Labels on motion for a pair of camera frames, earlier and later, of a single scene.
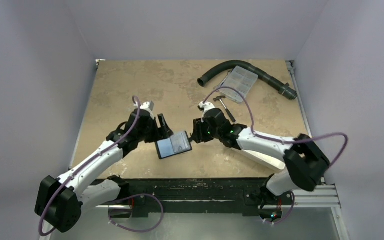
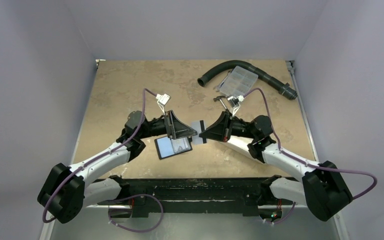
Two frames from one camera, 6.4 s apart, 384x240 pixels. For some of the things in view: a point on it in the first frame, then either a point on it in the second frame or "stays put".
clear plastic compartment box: (240, 79) stays put
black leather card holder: (178, 143) stays put
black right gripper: (198, 128) → (227, 127)
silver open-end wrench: (222, 81) stays put
